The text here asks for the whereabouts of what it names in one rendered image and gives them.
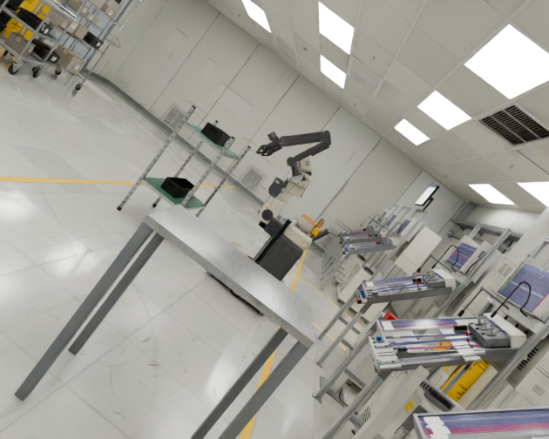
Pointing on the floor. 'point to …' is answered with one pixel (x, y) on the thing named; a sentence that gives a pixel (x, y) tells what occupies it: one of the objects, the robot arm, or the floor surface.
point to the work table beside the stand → (222, 266)
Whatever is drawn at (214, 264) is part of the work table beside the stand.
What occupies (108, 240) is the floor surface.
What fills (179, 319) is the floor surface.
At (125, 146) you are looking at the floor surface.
